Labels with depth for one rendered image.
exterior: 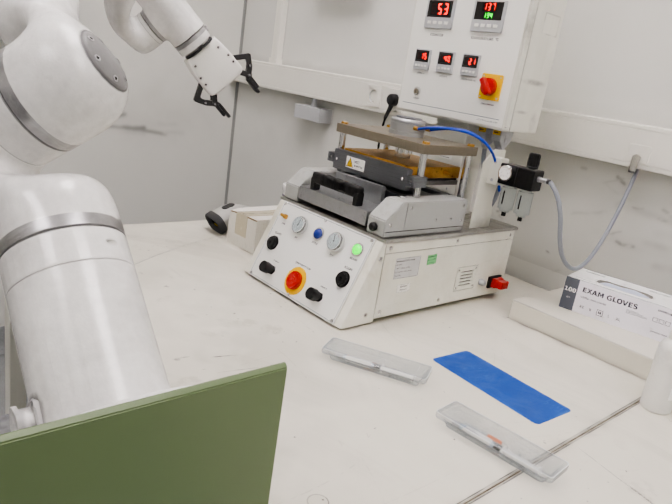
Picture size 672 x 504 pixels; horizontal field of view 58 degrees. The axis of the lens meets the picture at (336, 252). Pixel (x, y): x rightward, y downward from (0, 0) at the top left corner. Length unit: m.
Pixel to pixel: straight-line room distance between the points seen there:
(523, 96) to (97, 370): 1.11
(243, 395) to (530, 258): 1.32
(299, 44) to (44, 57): 1.86
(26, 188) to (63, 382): 0.19
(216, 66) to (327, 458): 0.95
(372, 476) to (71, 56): 0.59
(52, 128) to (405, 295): 0.81
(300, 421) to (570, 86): 1.16
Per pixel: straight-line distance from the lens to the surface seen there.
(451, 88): 1.49
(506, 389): 1.11
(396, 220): 1.19
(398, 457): 0.86
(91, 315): 0.58
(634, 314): 1.42
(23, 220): 0.63
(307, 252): 1.29
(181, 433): 0.52
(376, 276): 1.19
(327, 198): 1.29
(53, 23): 0.71
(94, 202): 0.64
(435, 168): 1.34
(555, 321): 1.38
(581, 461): 0.98
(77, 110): 0.68
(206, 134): 2.76
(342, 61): 2.28
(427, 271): 1.31
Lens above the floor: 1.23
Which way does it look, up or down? 17 degrees down
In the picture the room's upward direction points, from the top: 9 degrees clockwise
